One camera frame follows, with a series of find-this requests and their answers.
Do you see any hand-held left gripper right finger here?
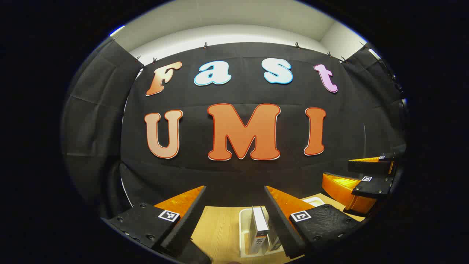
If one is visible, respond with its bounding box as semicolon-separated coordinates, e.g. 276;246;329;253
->
264;185;362;259

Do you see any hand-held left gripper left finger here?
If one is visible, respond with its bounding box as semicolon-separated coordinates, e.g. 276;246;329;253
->
104;185;211;264

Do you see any white bookshelf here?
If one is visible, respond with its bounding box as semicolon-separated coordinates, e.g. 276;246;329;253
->
239;197;326;257

